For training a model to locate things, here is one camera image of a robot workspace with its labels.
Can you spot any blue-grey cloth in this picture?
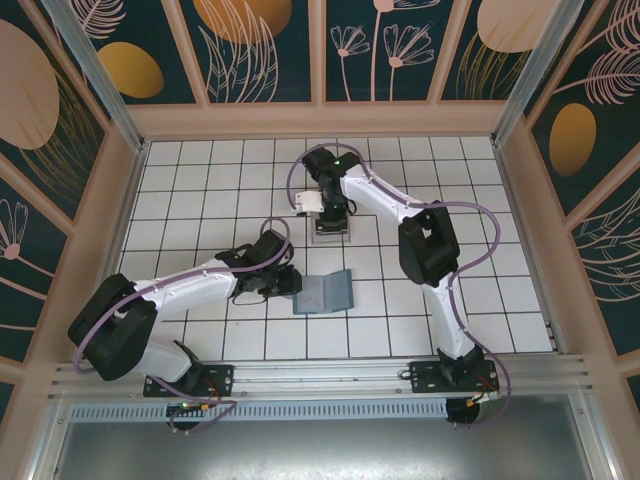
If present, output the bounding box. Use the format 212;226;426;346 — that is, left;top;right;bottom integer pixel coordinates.
291;268;358;316

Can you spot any metal sheet panel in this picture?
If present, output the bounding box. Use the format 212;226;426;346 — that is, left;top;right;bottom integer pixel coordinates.
29;394;609;480

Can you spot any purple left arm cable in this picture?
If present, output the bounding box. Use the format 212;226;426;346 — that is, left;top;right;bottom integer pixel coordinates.
73;217;294;435

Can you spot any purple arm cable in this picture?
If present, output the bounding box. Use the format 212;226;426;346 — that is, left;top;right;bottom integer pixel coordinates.
73;217;294;435
287;142;512;431

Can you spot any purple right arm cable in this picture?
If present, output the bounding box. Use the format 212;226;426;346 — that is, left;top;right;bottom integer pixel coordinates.
287;142;512;431

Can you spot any aluminium mounting rail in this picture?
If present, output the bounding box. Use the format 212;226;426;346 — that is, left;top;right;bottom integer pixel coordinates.
49;353;587;401

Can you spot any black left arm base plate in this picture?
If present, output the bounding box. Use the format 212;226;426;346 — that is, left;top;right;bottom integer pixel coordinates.
143;363;236;399

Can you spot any grey slotted cable duct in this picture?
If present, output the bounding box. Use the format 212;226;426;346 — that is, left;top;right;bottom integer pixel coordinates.
69;398;450;422

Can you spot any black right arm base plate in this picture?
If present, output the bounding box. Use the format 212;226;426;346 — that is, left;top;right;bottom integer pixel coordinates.
408;358;500;396

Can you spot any black cable grommet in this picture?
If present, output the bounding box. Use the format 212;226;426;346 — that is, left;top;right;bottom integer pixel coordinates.
446;398;482;426
166;407;201;432

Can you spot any aluminium frame post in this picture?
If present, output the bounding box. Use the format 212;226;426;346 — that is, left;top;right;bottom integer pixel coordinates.
42;0;151;154
492;0;591;146

